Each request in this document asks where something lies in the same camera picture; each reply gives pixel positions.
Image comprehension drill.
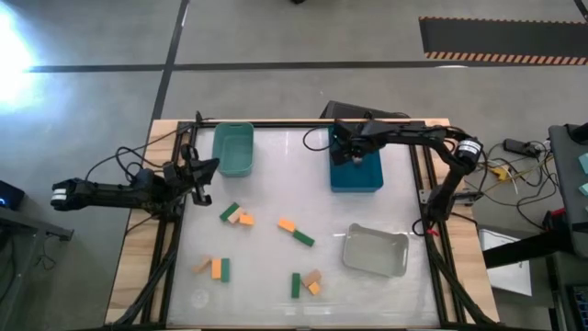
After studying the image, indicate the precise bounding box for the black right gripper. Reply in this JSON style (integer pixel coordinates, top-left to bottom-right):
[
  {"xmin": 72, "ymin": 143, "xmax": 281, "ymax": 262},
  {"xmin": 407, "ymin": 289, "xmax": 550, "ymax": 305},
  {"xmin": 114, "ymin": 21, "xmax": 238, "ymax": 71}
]
[{"xmin": 334, "ymin": 120, "xmax": 382, "ymax": 164}]

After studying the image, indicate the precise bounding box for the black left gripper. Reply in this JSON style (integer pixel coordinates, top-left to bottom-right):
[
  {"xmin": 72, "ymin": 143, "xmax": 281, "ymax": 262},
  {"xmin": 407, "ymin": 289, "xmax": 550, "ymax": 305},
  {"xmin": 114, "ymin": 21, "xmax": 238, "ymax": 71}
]
[{"xmin": 163, "ymin": 143, "xmax": 221, "ymax": 195}]

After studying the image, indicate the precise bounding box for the blue plastic bin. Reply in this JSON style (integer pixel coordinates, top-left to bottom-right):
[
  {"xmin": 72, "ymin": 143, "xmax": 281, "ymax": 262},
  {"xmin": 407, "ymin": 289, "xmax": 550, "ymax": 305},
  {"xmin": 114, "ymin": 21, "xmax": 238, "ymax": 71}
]
[{"xmin": 327, "ymin": 124, "xmax": 385, "ymax": 193}]

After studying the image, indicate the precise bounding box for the teal green plastic bin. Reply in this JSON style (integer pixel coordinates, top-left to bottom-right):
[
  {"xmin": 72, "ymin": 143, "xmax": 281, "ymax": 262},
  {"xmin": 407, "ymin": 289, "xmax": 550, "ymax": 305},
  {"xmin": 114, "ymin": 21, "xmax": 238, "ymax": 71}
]
[{"xmin": 211, "ymin": 121, "xmax": 255, "ymax": 178}]

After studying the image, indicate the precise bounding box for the black box behind table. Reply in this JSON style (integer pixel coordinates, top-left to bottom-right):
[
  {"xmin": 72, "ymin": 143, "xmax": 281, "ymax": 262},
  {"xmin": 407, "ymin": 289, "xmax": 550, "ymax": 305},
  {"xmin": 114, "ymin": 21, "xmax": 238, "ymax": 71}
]
[{"xmin": 320, "ymin": 100, "xmax": 410, "ymax": 121}]

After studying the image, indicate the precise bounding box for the white table sheet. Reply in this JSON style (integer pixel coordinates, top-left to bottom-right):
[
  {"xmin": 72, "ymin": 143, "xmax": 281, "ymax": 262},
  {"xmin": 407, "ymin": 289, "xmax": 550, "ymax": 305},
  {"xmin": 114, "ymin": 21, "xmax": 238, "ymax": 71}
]
[{"xmin": 167, "ymin": 127, "xmax": 440, "ymax": 327}]

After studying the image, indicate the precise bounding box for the grey plastic bin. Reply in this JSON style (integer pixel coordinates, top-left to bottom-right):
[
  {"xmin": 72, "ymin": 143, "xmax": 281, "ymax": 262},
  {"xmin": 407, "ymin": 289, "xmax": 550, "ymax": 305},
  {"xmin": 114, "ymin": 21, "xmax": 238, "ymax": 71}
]
[{"xmin": 342, "ymin": 223, "xmax": 410, "ymax": 279}]

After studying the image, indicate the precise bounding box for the black power strip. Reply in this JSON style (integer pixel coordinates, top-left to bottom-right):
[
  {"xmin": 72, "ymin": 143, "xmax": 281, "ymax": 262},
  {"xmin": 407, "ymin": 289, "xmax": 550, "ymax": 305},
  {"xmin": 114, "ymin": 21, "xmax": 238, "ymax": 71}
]
[{"xmin": 503, "ymin": 137, "xmax": 543, "ymax": 157}]

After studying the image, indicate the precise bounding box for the grey side table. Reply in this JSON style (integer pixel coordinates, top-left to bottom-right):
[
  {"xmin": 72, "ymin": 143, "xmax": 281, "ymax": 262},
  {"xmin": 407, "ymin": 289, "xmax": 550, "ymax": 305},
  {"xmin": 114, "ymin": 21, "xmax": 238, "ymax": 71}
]
[{"xmin": 0, "ymin": 206, "xmax": 74, "ymax": 331}]

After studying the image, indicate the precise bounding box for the black hazard-striped floor mat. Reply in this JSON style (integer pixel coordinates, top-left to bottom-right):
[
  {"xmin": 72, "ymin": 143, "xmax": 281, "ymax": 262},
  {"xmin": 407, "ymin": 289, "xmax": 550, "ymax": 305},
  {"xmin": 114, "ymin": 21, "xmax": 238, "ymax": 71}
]
[{"xmin": 418, "ymin": 16, "xmax": 588, "ymax": 66}]

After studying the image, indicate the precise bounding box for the black device with blue light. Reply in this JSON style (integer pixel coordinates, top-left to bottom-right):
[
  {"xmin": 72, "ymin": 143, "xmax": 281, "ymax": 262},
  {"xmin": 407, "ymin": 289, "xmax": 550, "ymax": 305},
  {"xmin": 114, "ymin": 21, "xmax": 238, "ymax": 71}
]
[{"xmin": 0, "ymin": 179, "xmax": 27, "ymax": 211}]

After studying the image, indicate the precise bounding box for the black slanted bar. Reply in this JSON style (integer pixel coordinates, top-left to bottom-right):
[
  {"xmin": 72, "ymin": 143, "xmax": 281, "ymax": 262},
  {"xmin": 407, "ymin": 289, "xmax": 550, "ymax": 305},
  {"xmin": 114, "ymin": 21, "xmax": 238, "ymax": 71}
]
[{"xmin": 481, "ymin": 229, "xmax": 575, "ymax": 269}]

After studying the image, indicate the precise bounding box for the white cardboard box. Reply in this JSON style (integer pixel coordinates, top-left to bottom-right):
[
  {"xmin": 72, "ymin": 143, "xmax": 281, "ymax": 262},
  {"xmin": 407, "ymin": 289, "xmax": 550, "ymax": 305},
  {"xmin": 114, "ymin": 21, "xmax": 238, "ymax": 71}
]
[{"xmin": 477, "ymin": 228, "xmax": 533, "ymax": 298}]

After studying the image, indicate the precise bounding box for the red tool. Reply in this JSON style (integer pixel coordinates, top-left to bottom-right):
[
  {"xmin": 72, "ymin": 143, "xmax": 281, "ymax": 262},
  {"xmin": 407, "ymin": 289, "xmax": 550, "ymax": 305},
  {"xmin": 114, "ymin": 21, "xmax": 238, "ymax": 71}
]
[{"xmin": 543, "ymin": 207, "xmax": 567, "ymax": 231}]

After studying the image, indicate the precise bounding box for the grey cart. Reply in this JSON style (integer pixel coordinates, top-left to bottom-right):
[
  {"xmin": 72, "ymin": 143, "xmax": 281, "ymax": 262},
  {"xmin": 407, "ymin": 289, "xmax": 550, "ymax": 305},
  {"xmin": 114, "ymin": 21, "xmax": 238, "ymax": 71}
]
[{"xmin": 548, "ymin": 122, "xmax": 588, "ymax": 258}]

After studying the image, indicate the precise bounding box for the dark storage crate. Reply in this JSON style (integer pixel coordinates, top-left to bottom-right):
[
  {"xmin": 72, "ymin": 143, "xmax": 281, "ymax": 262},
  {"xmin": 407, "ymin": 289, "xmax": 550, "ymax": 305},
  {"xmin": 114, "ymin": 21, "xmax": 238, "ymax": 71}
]
[{"xmin": 550, "ymin": 252, "xmax": 588, "ymax": 331}]

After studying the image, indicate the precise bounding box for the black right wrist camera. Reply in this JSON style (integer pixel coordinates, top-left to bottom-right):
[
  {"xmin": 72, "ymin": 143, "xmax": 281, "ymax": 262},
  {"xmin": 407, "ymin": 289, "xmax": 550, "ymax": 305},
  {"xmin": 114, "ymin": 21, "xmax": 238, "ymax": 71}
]
[{"xmin": 330, "ymin": 137, "xmax": 353, "ymax": 166}]

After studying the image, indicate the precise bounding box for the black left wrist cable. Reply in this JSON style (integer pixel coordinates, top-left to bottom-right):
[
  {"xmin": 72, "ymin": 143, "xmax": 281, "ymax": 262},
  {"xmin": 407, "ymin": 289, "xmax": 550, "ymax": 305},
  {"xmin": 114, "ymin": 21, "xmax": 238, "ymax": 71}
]
[{"xmin": 85, "ymin": 110, "xmax": 206, "ymax": 185}]

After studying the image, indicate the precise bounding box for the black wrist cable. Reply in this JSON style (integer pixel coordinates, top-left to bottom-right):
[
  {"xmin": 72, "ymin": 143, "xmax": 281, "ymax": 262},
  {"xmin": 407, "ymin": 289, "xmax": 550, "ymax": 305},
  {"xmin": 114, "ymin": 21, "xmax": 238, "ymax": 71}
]
[
  {"xmin": 301, "ymin": 126, "xmax": 336, "ymax": 153},
  {"xmin": 85, "ymin": 110, "xmax": 206, "ymax": 185}
]

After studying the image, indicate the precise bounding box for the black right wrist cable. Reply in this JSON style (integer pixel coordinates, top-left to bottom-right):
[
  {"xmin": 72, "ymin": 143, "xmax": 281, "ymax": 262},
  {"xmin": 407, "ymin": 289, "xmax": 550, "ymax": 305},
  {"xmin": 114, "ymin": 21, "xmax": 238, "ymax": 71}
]
[{"xmin": 301, "ymin": 126, "xmax": 336, "ymax": 153}]

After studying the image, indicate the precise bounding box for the black aluminium table frame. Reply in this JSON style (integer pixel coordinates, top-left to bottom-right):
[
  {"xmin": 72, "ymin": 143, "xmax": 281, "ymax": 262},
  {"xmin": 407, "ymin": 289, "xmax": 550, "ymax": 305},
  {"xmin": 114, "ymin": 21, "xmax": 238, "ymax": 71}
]
[{"xmin": 105, "ymin": 120, "xmax": 502, "ymax": 330}]

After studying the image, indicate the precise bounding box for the black floor cable tangle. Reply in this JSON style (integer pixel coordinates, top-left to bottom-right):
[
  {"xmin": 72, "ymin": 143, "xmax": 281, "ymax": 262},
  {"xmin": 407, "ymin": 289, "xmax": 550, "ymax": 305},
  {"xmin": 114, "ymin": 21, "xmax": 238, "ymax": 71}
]
[{"xmin": 477, "ymin": 137, "xmax": 557, "ymax": 231}]

